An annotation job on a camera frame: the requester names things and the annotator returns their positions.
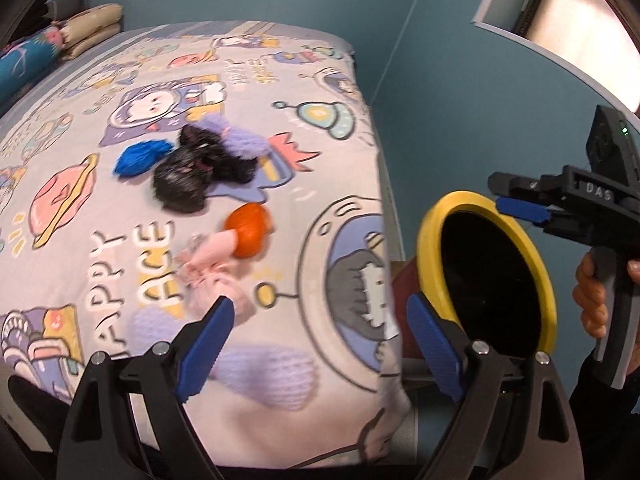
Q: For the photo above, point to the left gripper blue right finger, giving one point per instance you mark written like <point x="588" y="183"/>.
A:
<point x="436" y="338"/>

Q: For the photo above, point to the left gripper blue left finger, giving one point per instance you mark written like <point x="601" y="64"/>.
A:
<point x="197" y="346"/>

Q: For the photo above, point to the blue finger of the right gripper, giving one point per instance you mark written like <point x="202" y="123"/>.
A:
<point x="522" y="210"/>

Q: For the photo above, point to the purple foam net sleeve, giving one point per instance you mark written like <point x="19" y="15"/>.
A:
<point x="275" y="376"/>

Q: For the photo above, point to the pink cloth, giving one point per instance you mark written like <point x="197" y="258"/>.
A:
<point x="208" y="270"/>

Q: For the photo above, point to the small orange peel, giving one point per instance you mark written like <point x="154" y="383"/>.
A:
<point x="251" y="224"/>

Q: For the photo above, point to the purple foam net with band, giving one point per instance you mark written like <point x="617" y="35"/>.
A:
<point x="238" y="142"/>

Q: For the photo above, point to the right forearm black sleeve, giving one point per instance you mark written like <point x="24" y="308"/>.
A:
<point x="607" y="426"/>

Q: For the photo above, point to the yellow rimmed black trash bin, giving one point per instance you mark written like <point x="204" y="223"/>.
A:
<point x="479" y="269"/>

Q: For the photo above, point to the right hand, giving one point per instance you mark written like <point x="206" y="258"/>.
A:
<point x="589" y="294"/>

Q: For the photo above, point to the cartoon space print bed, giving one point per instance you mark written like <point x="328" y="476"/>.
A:
<point x="83" y="250"/>

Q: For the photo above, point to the window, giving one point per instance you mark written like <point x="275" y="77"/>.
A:
<point x="585" y="37"/>

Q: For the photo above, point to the crumpled black plastic bag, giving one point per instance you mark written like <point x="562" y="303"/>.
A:
<point x="181" y="180"/>

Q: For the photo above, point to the blue crumpled glove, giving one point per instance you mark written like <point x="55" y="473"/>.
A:
<point x="141" y="157"/>

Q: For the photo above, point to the blue floral bolster pillow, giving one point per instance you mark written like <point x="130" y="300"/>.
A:
<point x="24" y="60"/>

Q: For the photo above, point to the beige folded pillow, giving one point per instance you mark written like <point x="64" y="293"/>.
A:
<point x="89" y="28"/>

